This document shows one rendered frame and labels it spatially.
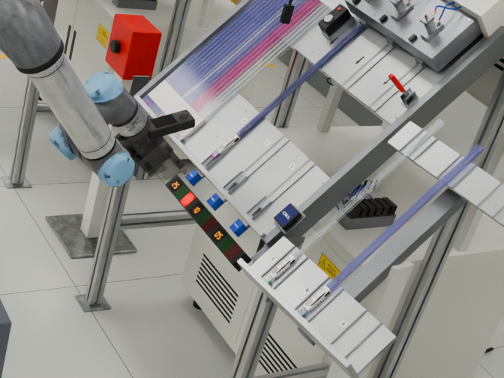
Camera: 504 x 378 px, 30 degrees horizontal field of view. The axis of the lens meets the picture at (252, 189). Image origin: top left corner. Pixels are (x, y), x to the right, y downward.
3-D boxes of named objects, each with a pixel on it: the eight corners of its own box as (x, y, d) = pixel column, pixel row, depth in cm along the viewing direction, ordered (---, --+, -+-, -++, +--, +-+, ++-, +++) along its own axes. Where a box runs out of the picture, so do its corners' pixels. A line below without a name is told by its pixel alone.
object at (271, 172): (272, 243, 208) (266, 235, 206) (145, 104, 254) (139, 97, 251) (337, 186, 209) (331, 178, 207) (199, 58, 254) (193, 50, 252)
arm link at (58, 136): (65, 157, 193) (103, 119, 194) (39, 130, 200) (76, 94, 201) (85, 175, 199) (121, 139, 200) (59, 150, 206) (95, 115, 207)
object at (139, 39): (70, 259, 306) (118, 37, 270) (44, 218, 322) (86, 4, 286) (136, 253, 319) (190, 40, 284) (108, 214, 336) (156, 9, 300)
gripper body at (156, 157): (138, 161, 221) (109, 131, 212) (165, 136, 221) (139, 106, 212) (151, 178, 215) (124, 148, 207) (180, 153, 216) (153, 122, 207)
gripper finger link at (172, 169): (170, 186, 225) (150, 164, 218) (188, 169, 225) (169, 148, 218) (175, 193, 223) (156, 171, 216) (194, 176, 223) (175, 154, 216)
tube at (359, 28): (215, 160, 227) (213, 157, 226) (213, 157, 228) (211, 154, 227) (371, 22, 229) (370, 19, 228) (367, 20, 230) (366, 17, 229)
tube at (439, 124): (267, 286, 189) (265, 284, 189) (263, 283, 190) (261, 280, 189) (445, 124, 197) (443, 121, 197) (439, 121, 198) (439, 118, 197)
